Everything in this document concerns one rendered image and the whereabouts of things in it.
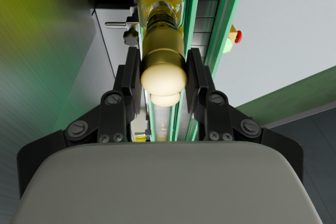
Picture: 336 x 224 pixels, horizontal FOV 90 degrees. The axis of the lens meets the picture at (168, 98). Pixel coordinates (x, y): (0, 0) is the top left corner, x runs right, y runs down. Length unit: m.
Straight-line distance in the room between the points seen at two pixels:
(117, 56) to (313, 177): 2.99
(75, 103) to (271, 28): 0.84
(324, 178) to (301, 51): 2.29
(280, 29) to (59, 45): 0.88
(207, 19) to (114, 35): 0.23
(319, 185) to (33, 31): 3.15
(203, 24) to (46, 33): 0.34
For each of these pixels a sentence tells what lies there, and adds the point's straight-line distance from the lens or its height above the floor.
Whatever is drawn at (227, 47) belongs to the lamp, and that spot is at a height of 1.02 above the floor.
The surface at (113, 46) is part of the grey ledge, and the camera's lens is 0.49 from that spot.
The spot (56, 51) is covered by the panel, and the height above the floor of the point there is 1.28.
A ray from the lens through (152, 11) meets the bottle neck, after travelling 0.18.
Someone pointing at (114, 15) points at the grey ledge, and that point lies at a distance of 0.45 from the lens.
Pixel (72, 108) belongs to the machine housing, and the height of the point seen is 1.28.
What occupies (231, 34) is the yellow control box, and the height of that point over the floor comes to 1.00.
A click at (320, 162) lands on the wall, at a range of 3.20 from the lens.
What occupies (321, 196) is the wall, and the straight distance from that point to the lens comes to 3.13.
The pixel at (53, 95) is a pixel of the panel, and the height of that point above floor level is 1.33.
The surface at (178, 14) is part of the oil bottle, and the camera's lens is 0.21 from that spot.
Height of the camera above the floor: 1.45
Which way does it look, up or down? 40 degrees down
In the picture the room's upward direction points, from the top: 177 degrees clockwise
